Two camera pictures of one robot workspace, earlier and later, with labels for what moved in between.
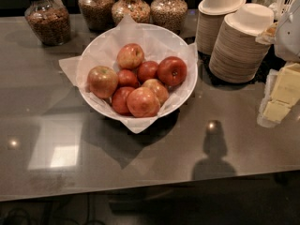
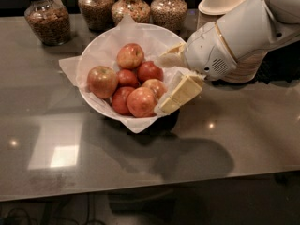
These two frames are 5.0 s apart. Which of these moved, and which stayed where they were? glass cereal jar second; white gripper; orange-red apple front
Moved: white gripper
Stayed: glass cereal jar second; orange-red apple front
